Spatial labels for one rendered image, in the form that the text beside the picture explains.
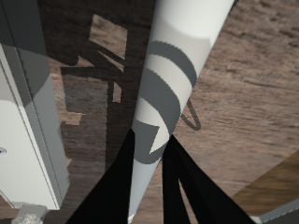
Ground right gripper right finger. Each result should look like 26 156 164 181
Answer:
162 134 257 224

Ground grey and white long tube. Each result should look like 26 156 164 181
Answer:
128 0 235 224

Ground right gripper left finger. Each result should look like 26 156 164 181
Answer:
65 129 135 224

